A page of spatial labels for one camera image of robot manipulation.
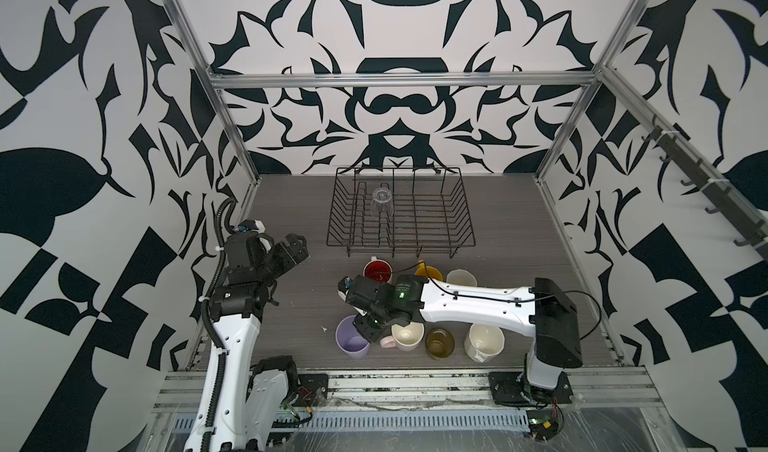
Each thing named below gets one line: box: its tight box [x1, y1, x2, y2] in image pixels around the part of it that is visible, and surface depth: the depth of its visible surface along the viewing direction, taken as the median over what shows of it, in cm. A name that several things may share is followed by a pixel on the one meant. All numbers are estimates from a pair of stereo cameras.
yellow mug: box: [415, 260, 443, 281], surface depth 87 cm
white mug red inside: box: [362, 256, 393, 284], surface depth 89 cm
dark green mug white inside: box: [445, 268, 479, 287], surface depth 85 cm
